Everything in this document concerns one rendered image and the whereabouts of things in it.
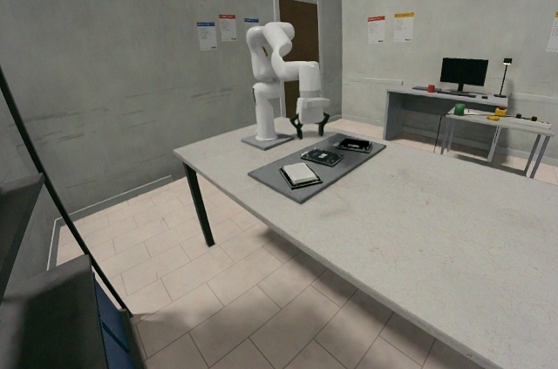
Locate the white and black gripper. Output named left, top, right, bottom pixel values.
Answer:
left=289, top=98, right=330, bottom=140

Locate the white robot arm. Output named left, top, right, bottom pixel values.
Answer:
left=247, top=22, right=330, bottom=141

